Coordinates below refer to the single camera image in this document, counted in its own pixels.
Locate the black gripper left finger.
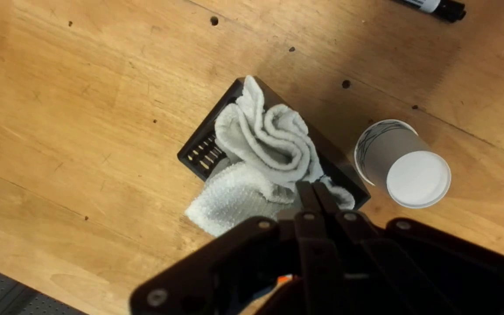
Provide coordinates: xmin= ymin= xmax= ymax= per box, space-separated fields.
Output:
xmin=129 ymin=180 xmax=347 ymax=315

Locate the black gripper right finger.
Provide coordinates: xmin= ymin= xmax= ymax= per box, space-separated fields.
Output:
xmin=312 ymin=180 xmax=504 ymax=315

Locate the white towel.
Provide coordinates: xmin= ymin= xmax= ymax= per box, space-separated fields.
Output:
xmin=185 ymin=73 xmax=360 ymax=238

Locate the black perforated basket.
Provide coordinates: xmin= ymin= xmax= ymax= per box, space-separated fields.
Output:
xmin=176 ymin=75 xmax=374 ymax=212

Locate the white paper cup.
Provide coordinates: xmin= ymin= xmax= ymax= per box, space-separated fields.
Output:
xmin=353 ymin=117 xmax=454 ymax=212

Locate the black marker with white label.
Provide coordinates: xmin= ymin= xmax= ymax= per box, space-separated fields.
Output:
xmin=395 ymin=0 xmax=470 ymax=24

